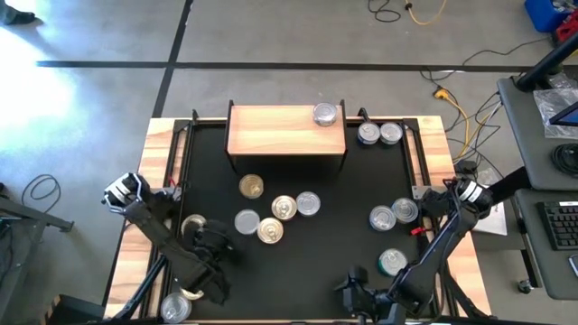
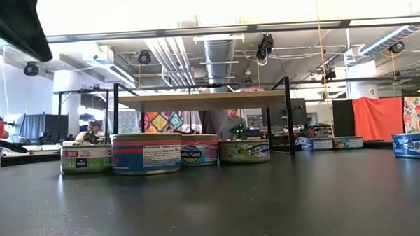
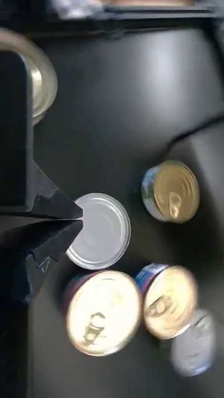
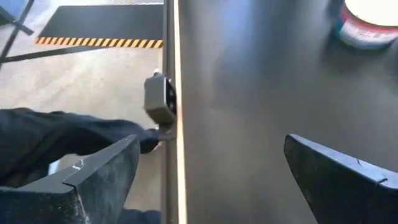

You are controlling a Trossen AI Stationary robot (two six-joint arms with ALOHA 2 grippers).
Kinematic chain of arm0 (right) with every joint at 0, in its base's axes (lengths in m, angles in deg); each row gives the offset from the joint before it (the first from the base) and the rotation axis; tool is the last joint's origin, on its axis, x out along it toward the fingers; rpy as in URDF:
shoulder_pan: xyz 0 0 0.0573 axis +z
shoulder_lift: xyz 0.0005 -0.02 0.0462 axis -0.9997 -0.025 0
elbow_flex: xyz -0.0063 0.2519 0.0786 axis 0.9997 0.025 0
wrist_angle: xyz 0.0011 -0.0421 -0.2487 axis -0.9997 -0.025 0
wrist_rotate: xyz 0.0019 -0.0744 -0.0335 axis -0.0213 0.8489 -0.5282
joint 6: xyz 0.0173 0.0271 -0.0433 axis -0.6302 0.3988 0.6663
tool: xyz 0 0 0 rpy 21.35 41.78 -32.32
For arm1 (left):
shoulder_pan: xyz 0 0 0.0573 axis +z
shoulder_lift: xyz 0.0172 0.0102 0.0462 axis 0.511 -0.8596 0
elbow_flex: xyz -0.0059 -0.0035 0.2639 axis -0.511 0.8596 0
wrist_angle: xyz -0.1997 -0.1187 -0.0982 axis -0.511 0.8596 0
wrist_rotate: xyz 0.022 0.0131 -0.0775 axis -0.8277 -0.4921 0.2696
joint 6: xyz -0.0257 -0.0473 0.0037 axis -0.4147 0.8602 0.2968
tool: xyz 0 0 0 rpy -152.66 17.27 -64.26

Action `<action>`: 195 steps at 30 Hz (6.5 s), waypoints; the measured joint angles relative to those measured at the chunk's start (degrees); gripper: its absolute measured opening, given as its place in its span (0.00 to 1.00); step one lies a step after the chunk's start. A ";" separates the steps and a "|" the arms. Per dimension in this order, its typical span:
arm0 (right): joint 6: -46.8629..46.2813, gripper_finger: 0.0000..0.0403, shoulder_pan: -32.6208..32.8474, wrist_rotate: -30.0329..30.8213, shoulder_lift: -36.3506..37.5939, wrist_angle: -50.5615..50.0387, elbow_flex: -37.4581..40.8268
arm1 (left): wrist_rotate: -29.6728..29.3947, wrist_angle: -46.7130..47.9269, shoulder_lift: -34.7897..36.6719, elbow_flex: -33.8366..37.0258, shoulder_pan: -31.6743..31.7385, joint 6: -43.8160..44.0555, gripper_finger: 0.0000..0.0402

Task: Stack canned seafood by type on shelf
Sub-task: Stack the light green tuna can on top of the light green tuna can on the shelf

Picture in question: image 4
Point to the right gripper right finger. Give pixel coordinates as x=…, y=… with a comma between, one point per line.
x=342, y=193

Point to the black table mat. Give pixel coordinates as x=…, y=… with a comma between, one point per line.
x=248, y=93

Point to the gold lid can white label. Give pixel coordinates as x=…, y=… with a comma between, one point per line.
x=367, y=34

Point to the black metal floor stand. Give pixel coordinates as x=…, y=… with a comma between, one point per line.
x=19, y=22

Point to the person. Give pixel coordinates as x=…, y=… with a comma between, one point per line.
x=46, y=137

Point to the black hazard-striped floor mat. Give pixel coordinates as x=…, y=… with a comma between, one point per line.
x=102, y=21

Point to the black aluminium table frame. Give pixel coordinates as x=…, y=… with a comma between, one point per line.
x=168, y=186

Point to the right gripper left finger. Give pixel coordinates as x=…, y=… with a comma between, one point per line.
x=77, y=199

